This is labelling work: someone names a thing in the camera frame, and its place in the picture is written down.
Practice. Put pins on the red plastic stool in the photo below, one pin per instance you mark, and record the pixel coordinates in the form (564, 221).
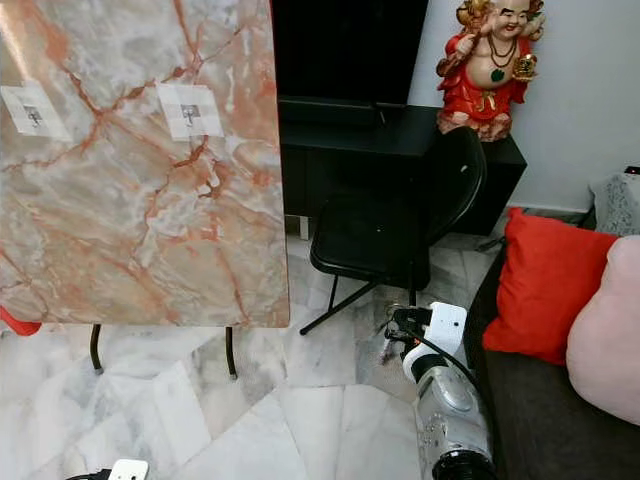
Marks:
(18, 324)

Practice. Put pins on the black television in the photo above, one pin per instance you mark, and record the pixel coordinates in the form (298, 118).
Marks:
(345, 48)

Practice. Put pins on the dark sofa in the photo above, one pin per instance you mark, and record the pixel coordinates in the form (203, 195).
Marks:
(550, 430)

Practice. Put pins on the black folding chair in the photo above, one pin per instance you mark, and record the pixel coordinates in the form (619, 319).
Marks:
(370, 245)

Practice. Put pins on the red laughing Buddha statue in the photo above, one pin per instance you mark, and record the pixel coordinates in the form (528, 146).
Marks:
(485, 82)

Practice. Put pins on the grey patterned cushion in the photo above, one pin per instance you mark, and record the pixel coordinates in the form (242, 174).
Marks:
(618, 205)

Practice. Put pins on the pink marble table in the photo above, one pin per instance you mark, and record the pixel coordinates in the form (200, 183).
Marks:
(140, 220)

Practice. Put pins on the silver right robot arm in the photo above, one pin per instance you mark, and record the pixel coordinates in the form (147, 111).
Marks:
(450, 420)

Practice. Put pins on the black metal table leg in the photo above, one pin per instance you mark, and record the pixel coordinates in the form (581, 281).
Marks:
(97, 350)
(231, 352)

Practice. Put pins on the pink cushion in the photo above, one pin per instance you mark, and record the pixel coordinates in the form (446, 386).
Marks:
(608, 335)

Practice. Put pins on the dark bunch of keys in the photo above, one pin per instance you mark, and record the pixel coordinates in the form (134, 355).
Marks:
(390, 348)

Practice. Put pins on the red cushion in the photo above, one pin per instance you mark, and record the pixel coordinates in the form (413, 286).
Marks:
(545, 285)

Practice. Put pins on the black low console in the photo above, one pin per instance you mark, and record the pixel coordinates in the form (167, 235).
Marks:
(370, 150)

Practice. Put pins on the white paper tag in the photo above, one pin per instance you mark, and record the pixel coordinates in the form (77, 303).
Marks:
(35, 112)
(190, 110)

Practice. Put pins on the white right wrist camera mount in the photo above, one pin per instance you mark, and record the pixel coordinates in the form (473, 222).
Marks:
(447, 326)

